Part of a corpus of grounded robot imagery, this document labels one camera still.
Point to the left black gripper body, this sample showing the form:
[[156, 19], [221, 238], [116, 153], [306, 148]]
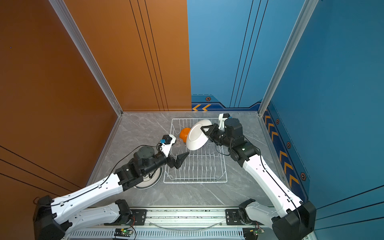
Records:
[[170, 161]]

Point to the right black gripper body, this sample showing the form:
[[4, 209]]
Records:
[[217, 134]]

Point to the plain white plate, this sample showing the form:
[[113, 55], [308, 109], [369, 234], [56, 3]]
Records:
[[196, 137]]

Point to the dark green rimmed plate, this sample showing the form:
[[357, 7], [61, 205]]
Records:
[[150, 180]]

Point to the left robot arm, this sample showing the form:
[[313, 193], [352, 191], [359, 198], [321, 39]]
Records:
[[55, 218]]

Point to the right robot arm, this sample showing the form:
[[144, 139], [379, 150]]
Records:
[[290, 218]]

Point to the orange bowl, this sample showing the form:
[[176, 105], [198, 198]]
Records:
[[184, 134]]

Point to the green circuit board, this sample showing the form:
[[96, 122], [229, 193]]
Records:
[[123, 233]]

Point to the right small circuit board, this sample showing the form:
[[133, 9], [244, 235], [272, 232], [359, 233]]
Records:
[[252, 233]]

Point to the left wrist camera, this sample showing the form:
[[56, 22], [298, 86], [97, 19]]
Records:
[[166, 144]]

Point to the white wire dish rack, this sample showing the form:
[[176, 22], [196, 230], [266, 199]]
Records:
[[203, 166]]

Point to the aluminium front rail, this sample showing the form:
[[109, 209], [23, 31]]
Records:
[[166, 223]]

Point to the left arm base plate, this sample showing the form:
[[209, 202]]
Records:
[[136, 218]]

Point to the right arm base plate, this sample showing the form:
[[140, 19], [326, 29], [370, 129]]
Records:
[[234, 218]]

